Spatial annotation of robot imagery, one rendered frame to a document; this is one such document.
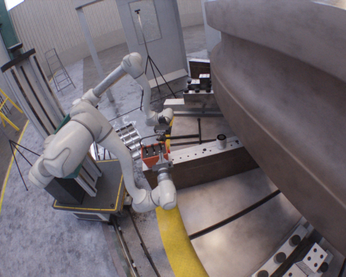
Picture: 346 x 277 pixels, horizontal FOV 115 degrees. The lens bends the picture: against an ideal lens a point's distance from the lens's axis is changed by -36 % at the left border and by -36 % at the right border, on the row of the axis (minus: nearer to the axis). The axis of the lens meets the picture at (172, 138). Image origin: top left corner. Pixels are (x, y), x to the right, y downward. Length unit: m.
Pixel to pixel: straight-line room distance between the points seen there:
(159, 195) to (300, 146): 0.75
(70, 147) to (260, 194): 1.46
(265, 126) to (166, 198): 0.63
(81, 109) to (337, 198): 1.07
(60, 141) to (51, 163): 0.08
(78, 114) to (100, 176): 1.39
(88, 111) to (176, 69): 3.94
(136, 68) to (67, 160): 0.93
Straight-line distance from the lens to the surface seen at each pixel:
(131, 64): 1.33
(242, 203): 1.55
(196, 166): 1.39
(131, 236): 1.90
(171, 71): 4.46
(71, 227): 2.34
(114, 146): 0.75
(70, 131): 0.64
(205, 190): 1.59
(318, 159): 0.85
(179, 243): 1.75
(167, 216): 1.86
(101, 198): 1.84
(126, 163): 0.80
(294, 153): 0.84
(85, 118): 0.68
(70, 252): 2.25
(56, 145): 0.61
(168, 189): 0.93
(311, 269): 0.99
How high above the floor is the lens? 1.69
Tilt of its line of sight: 42 degrees down
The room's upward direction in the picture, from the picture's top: 13 degrees counter-clockwise
